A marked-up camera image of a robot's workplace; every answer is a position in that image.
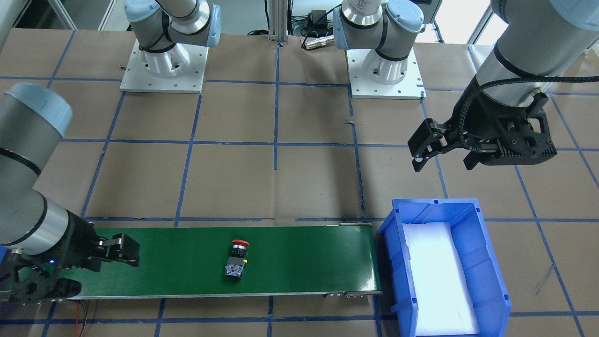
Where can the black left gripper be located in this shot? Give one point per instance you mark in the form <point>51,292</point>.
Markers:
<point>477,122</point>

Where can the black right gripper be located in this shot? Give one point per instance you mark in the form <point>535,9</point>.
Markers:
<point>80,242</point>

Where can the red push button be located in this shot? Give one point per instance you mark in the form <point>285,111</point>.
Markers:
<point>237,259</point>

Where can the white foam in bin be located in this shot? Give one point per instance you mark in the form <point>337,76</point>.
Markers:
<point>445,305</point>

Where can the green conveyor belt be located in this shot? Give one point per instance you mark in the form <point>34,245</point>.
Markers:
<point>190,262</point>

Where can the blue plastic bin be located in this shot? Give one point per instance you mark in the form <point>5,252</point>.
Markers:
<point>488,292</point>

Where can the silver connector plug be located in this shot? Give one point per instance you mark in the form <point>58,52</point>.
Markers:
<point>318,43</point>

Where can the black power adapter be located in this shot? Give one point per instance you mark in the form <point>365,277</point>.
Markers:
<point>317,18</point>

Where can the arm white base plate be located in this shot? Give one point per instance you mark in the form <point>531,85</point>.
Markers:
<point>180,70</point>
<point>371,76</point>

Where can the aluminium profile post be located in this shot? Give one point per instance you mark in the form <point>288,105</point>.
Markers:
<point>278,13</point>

